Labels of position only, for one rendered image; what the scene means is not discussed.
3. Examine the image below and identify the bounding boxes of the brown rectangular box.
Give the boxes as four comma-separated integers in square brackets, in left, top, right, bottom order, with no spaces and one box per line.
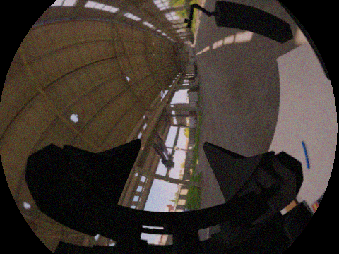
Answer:
[286,198,299,212]

